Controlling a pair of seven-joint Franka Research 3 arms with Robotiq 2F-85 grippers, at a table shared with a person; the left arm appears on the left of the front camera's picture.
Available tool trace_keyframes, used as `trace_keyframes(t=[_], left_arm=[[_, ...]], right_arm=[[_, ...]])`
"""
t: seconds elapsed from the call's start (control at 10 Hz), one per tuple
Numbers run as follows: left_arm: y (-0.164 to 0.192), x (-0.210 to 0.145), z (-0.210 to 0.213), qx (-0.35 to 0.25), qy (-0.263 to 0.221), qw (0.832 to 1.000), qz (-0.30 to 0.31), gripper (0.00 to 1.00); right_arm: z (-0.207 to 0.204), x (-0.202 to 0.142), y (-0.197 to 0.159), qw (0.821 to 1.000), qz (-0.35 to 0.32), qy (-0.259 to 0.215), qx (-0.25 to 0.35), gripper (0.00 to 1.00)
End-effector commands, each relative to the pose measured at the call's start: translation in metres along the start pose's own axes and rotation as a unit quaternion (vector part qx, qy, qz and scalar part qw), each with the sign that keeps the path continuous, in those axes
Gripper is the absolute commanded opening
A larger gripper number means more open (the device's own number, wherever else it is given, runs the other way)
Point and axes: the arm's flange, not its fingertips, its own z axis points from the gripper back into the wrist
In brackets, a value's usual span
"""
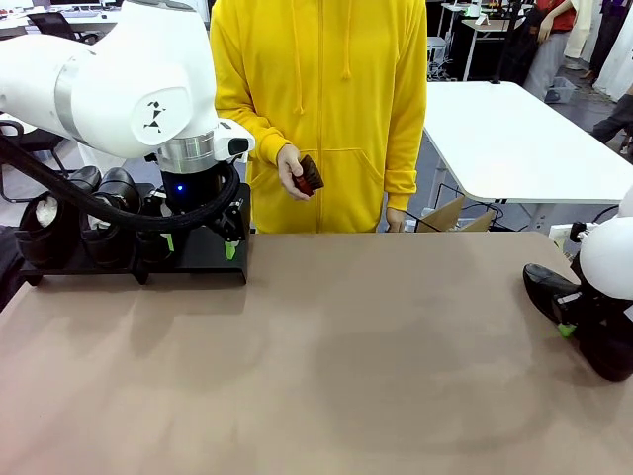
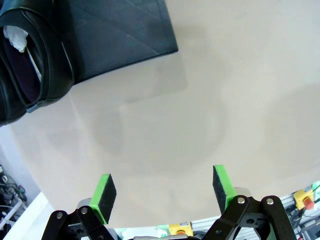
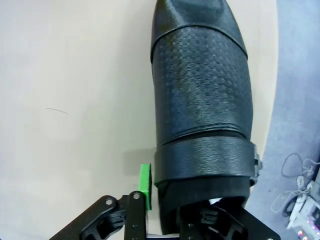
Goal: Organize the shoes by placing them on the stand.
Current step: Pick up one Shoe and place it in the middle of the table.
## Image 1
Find red-brown shoe brush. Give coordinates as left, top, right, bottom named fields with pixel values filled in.
left=291, top=153, right=326, bottom=198

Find person left forearm yellow sleeve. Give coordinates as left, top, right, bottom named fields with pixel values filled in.
left=383, top=98, right=427, bottom=212

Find black left arm cable sleeve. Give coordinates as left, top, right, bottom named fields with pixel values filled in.
left=0, top=133, right=241, bottom=232

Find bystander beige clothes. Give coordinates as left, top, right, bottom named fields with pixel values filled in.
left=563, top=0, right=605, bottom=70

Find person left hand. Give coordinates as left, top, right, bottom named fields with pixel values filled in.
left=385, top=206, right=408, bottom=234

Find white office desk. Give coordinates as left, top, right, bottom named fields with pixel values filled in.
left=0, top=0, right=125, bottom=41

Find white plastic bag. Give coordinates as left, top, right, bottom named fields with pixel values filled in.
left=73, top=138, right=103, bottom=172

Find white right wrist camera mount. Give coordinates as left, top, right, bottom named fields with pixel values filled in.
left=570, top=221, right=597, bottom=244

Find black mesh office chair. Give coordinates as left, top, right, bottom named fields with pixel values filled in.
left=27, top=12, right=100, bottom=47

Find grey storage box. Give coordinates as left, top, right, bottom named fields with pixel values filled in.
left=543, top=76, right=578, bottom=105

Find bystander leg dark trousers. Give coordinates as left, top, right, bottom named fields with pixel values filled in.
left=589, top=91, right=633, bottom=157

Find person right forearm yellow sleeve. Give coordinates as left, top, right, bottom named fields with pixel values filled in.
left=213, top=91, right=294, bottom=165

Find black equipment desk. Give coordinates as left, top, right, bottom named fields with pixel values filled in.
left=447, top=0, right=528, bottom=84

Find person right hand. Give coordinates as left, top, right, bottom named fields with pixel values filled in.
left=275, top=142, right=314, bottom=202

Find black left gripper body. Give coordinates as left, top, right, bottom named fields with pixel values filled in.
left=160, top=168, right=224, bottom=217

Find cardboard box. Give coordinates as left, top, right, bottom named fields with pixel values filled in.
left=416, top=194, right=496, bottom=234

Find white table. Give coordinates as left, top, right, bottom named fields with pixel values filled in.
left=422, top=80, right=633, bottom=205

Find person torso yellow hoodie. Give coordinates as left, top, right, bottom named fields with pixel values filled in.
left=209, top=0, right=429, bottom=235

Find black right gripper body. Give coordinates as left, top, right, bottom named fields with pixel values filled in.
left=575, top=290, right=627, bottom=329

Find white computer case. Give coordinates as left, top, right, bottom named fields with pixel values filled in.
left=425, top=35, right=449, bottom=80

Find bystander red shirt grey trousers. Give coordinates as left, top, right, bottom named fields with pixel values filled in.
left=522, top=0, right=579, bottom=103

